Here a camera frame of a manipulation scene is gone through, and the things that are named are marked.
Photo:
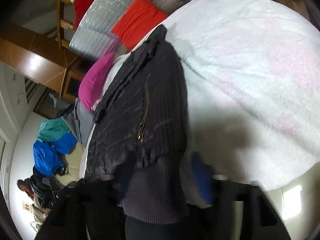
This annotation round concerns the wooden headboard rail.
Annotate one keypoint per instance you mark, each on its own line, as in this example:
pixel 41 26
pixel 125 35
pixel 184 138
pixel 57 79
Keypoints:
pixel 63 24

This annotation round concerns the silver foil insulation mat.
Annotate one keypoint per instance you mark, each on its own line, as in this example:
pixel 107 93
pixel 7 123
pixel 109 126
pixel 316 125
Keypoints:
pixel 93 38

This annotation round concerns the grey coat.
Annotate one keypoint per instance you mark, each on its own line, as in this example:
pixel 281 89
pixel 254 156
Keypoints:
pixel 80 122

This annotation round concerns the blue garment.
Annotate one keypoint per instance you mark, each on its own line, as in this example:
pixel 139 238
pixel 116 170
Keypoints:
pixel 47 155

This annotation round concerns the pink pillow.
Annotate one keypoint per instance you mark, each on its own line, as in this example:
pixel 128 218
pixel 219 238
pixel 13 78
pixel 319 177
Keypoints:
pixel 93 81

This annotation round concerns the teal garment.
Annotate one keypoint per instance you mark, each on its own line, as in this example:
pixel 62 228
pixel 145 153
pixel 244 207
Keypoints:
pixel 52 130

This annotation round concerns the white fluffy blanket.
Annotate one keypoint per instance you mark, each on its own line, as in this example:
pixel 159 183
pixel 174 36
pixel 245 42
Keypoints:
pixel 252 73

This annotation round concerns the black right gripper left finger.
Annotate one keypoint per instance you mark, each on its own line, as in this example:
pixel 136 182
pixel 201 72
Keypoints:
pixel 89 211

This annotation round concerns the brown wooden cabinet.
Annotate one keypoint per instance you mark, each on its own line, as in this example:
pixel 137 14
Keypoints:
pixel 38 57

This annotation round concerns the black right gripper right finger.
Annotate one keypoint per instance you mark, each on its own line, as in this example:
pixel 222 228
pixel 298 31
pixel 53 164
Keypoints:
pixel 235 210

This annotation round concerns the black quilted jacket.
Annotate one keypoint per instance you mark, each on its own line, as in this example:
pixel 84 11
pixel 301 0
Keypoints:
pixel 143 118

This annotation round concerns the red-orange pillow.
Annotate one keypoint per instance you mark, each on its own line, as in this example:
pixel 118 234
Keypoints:
pixel 139 18

